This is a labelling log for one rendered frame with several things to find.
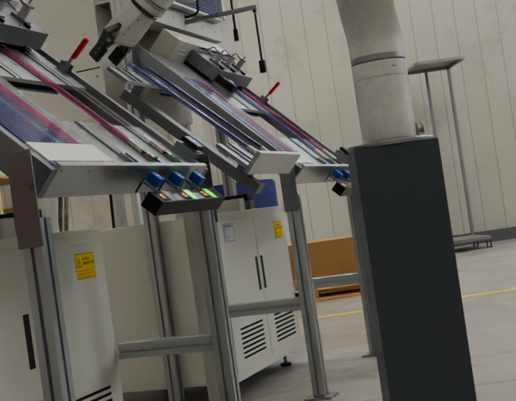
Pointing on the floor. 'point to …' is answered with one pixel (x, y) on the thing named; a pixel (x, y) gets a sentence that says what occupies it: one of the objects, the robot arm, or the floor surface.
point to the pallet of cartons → (330, 265)
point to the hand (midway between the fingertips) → (105, 57)
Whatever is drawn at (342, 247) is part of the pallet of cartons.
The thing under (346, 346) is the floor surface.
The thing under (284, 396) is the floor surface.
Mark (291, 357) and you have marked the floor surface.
